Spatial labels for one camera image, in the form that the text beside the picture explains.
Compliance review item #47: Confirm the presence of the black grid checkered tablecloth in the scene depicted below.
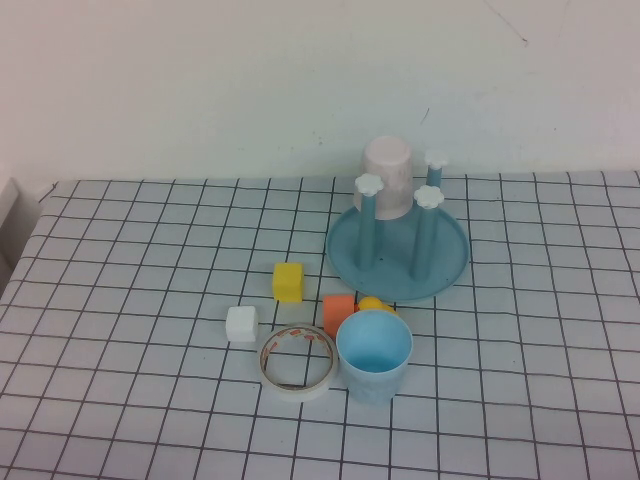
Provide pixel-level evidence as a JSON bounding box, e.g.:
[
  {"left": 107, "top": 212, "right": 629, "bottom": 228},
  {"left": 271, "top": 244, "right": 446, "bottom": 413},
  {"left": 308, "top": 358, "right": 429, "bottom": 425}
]
[{"left": 0, "top": 171, "right": 640, "bottom": 480}]

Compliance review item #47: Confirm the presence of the white cube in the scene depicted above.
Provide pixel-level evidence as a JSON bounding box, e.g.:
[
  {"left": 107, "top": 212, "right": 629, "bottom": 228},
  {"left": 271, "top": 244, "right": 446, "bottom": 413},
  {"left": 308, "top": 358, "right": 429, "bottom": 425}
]
[{"left": 225, "top": 305, "right": 259, "bottom": 343}]

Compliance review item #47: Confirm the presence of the yellow cube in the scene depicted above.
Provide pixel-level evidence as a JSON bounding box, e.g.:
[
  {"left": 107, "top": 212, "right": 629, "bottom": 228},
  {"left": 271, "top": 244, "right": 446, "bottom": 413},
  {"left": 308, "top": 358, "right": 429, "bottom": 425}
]
[{"left": 272, "top": 261, "right": 305, "bottom": 304}]

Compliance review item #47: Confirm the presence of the orange cube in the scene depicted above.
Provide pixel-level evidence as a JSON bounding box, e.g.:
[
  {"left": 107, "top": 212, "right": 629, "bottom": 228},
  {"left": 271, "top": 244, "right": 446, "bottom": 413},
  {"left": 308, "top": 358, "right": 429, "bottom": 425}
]
[{"left": 322, "top": 294, "right": 356, "bottom": 339}]

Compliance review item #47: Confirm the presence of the white adhesive tape roll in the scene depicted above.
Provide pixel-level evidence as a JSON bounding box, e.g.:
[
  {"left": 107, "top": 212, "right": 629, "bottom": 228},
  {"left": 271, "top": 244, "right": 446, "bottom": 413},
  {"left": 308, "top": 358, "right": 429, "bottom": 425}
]
[{"left": 256, "top": 322, "right": 339, "bottom": 403}]

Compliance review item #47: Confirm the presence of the blue cup stand with pegs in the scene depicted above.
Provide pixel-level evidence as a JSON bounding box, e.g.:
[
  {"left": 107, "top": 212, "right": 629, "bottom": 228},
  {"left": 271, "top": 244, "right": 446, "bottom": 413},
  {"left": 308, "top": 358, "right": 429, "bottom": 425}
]
[{"left": 325, "top": 149, "right": 471, "bottom": 303}]

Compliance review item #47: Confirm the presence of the yellow rubber duck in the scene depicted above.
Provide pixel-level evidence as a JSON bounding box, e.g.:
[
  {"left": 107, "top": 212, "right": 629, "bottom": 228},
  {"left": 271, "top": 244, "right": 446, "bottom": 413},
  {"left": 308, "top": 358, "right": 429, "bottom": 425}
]
[{"left": 354, "top": 296, "right": 399, "bottom": 316}]

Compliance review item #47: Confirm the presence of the light blue plastic cup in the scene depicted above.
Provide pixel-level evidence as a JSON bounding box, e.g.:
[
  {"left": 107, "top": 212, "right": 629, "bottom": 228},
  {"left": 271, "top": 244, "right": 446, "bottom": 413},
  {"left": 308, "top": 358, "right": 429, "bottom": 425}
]
[{"left": 335, "top": 308, "right": 414, "bottom": 405}]

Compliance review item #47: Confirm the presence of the white furniture edge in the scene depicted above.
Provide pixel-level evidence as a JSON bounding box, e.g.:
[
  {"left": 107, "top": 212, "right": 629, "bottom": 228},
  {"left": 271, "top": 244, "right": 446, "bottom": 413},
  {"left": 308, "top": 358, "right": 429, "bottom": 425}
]
[{"left": 0, "top": 175, "right": 42, "bottom": 291}]

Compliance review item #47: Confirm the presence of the pink plastic cup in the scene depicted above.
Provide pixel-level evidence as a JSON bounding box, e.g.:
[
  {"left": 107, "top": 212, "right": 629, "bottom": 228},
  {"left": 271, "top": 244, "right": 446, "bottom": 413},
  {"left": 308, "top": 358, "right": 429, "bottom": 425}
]
[{"left": 352, "top": 135, "right": 414, "bottom": 222}]

